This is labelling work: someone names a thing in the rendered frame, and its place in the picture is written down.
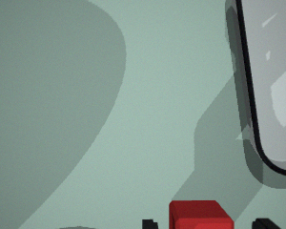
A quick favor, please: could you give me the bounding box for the white tray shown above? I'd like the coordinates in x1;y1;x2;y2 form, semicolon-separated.
231;0;286;176

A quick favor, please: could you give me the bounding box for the red cube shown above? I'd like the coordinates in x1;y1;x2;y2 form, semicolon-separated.
169;200;235;229

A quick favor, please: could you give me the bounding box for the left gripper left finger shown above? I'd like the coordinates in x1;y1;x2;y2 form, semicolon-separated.
142;219;158;229

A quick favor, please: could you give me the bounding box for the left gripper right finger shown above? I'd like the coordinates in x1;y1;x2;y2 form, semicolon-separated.
252;218;281;229

